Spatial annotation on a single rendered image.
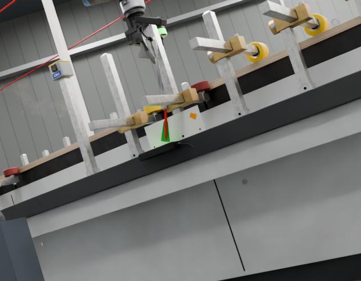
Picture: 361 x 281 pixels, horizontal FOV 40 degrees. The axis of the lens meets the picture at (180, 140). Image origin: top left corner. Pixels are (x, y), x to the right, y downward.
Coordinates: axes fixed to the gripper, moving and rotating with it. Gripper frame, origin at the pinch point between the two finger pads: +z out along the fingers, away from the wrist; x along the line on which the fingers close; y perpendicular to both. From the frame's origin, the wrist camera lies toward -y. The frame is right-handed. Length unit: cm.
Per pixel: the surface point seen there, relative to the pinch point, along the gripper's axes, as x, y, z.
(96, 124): 17.5, 21.8, 16.9
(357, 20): -27, -66, 12
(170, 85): -6.0, 0.9, 9.8
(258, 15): -491, 125, -136
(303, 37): -508, 82, -87
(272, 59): -27.0, -33.2, 12.7
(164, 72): -6.0, 1.4, 4.3
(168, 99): 5.1, -3.2, 16.9
